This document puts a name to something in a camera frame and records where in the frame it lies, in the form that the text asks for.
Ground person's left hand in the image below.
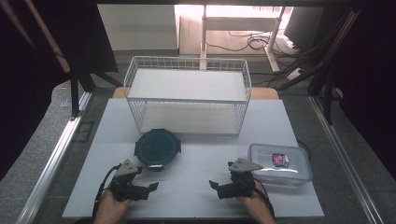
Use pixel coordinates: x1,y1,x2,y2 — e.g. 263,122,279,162
94,189,134,218

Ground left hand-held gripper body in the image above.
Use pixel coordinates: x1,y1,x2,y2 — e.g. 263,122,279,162
107,159,150,203

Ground pale slanted bar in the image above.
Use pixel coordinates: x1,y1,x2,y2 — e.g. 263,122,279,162
23,0,72,75

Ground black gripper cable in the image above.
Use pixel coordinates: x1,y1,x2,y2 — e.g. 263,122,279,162
92,163,122,218
253,177,276,218

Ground white desk frame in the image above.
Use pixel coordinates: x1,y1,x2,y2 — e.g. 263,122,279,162
200,4,287,73

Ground black metal stand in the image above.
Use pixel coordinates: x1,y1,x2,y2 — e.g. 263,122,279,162
307,69,334,126
68,70,124,121

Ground white power strip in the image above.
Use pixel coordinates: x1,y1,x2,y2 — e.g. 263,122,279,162
287,67,303,81

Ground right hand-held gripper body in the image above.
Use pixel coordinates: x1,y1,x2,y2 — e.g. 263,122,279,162
217,158,264,200

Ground black cables on floor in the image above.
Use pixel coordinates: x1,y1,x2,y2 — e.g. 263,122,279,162
205,30,297,53

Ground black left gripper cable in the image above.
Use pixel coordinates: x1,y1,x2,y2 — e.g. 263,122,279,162
92,163,122,218

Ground round dark lidded container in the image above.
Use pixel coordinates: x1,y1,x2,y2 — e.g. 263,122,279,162
134,128,182,173

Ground aluminium rail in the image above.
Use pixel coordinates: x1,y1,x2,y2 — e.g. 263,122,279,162
308,94,385,224
16,91,93,224

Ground dark curtain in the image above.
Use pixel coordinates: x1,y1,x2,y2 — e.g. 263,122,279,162
326,0,396,181
0,0,120,182

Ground clear rectangular lidded container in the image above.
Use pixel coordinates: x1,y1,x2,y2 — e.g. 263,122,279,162
247,143,313,188

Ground bundle of black cables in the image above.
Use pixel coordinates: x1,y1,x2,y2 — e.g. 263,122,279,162
266,46,328,91

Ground white cabinet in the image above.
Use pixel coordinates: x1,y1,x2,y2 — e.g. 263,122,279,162
97,4,180,51

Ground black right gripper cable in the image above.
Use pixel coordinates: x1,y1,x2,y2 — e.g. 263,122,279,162
253,177,276,218

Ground white two-tier wire rack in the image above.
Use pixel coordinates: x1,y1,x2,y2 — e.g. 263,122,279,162
123,55,252,136

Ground dark monitor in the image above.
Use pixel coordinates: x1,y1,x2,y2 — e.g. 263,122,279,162
283,6,325,53

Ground person's right hand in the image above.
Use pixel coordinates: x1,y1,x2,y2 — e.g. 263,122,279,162
236,186,274,217

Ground wooden table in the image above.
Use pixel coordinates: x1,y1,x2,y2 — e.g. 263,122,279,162
111,86,280,101

